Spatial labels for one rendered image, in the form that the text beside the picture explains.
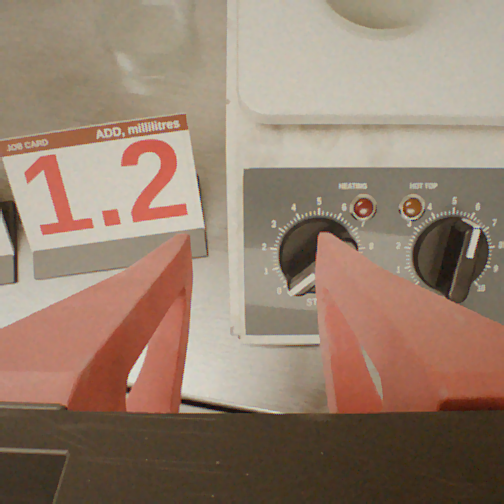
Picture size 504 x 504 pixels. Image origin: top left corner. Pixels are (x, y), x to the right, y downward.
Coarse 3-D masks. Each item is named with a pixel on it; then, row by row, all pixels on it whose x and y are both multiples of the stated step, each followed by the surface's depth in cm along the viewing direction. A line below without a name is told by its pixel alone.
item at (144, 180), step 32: (32, 160) 24; (64, 160) 24; (96, 160) 24; (128, 160) 24; (160, 160) 24; (32, 192) 24; (64, 192) 24; (96, 192) 25; (128, 192) 25; (160, 192) 25; (192, 192) 25; (32, 224) 25; (64, 224) 25; (96, 224) 25; (128, 224) 25
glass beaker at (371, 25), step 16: (320, 0) 19; (336, 0) 18; (352, 0) 17; (368, 0) 17; (384, 0) 17; (400, 0) 17; (416, 0) 17; (432, 0) 17; (336, 16) 18; (352, 16) 18; (368, 16) 18; (384, 16) 18; (400, 16) 18; (416, 16) 18; (368, 32) 18; (384, 32) 18; (400, 32) 18
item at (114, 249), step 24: (192, 168) 25; (24, 216) 25; (48, 240) 25; (72, 240) 26; (96, 240) 26; (120, 240) 26; (144, 240) 26; (192, 240) 26; (48, 264) 25; (72, 264) 25; (96, 264) 25; (120, 264) 25
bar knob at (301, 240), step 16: (304, 224) 20; (320, 224) 20; (336, 224) 20; (288, 240) 20; (304, 240) 20; (352, 240) 19; (288, 256) 21; (304, 256) 20; (288, 272) 20; (304, 272) 19; (288, 288) 20; (304, 288) 20
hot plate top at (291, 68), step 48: (240, 0) 19; (288, 0) 19; (480, 0) 19; (240, 48) 19; (288, 48) 19; (336, 48) 19; (384, 48) 19; (432, 48) 19; (480, 48) 19; (240, 96) 18; (288, 96) 18; (336, 96) 18; (384, 96) 18; (432, 96) 18; (480, 96) 18
